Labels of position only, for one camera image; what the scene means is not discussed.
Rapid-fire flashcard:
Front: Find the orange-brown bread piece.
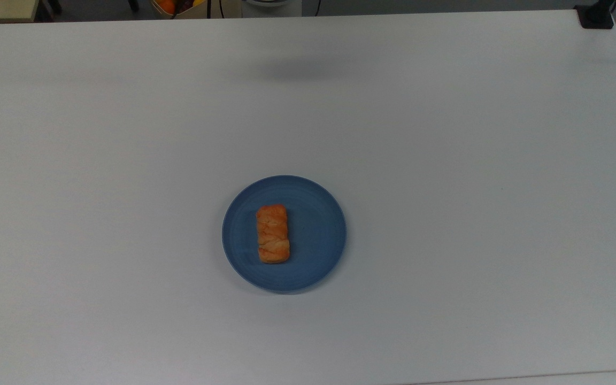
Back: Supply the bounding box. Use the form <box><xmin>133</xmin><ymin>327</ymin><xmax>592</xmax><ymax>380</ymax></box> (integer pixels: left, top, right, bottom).
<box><xmin>256</xmin><ymin>204</ymin><xmax>291</xmax><ymax>264</ymax></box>

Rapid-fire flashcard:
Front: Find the fruit basket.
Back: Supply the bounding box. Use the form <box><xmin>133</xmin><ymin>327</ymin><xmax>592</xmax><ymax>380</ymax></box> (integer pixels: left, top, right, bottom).
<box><xmin>151</xmin><ymin>0</ymin><xmax>208</xmax><ymax>20</ymax></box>

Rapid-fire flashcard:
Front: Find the round blue plate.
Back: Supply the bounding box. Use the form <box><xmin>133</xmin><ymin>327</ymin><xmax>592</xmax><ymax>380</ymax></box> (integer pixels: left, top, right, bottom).
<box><xmin>222</xmin><ymin>175</ymin><xmax>347</xmax><ymax>292</ymax></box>

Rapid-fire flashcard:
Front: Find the black table clamp mount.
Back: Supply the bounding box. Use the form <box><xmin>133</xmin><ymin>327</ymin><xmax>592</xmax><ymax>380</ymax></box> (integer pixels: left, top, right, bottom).
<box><xmin>574</xmin><ymin>0</ymin><xmax>616</xmax><ymax>29</ymax></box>

